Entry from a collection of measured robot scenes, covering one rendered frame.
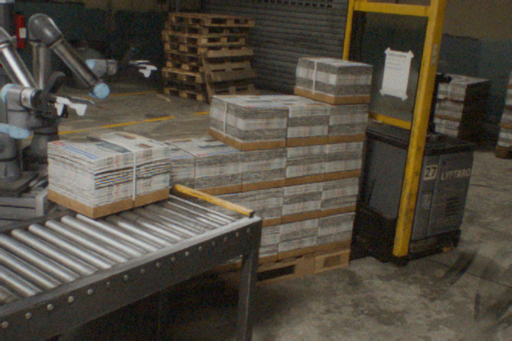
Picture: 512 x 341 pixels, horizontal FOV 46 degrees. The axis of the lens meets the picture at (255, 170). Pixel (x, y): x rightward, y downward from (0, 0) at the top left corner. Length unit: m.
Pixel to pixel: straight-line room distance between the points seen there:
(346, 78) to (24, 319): 2.38
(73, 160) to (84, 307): 0.66
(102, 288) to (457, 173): 2.91
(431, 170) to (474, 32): 5.62
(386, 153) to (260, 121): 1.23
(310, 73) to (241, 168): 0.80
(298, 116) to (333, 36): 7.11
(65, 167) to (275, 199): 1.43
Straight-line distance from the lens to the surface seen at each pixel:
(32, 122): 2.35
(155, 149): 2.37
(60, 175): 2.38
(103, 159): 2.21
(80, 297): 1.81
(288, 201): 3.47
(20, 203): 2.65
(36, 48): 3.17
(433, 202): 4.16
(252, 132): 3.20
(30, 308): 1.72
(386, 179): 4.18
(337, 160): 3.63
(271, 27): 11.16
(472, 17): 9.49
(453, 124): 7.73
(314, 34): 10.64
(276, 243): 3.52
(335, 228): 3.79
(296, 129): 3.36
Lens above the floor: 1.62
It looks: 16 degrees down
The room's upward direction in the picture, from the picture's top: 5 degrees clockwise
